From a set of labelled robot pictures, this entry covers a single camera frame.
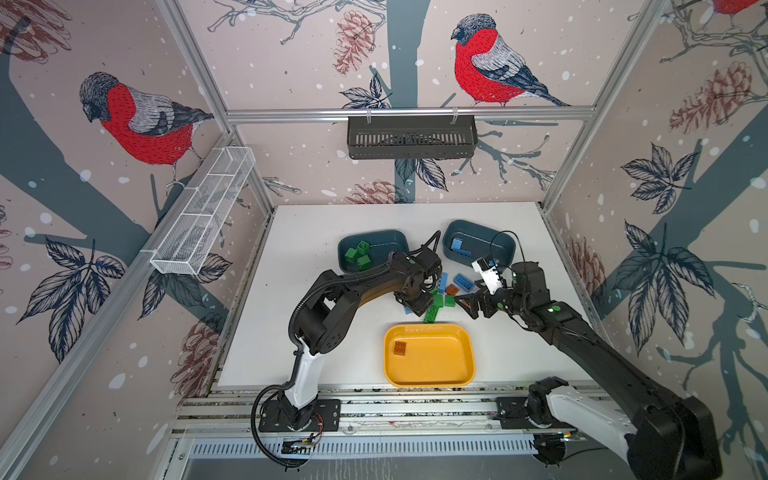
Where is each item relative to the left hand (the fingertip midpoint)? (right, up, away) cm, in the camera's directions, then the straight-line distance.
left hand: (418, 305), depth 90 cm
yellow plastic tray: (+1, -13, -6) cm, 14 cm away
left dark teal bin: (-16, +16, +17) cm, 29 cm away
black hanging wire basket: (-1, +56, +14) cm, 58 cm away
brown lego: (-6, -11, -6) cm, 14 cm away
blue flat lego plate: (+15, +6, +7) cm, 18 cm away
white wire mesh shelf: (-59, +19, -20) cm, 65 cm away
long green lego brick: (+4, -2, 0) cm, 5 cm away
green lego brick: (-19, +14, +14) cm, 28 cm away
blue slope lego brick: (+15, +18, +17) cm, 29 cm away
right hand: (+13, +6, -9) cm, 16 cm away
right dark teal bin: (+19, +19, +20) cm, 34 cm away
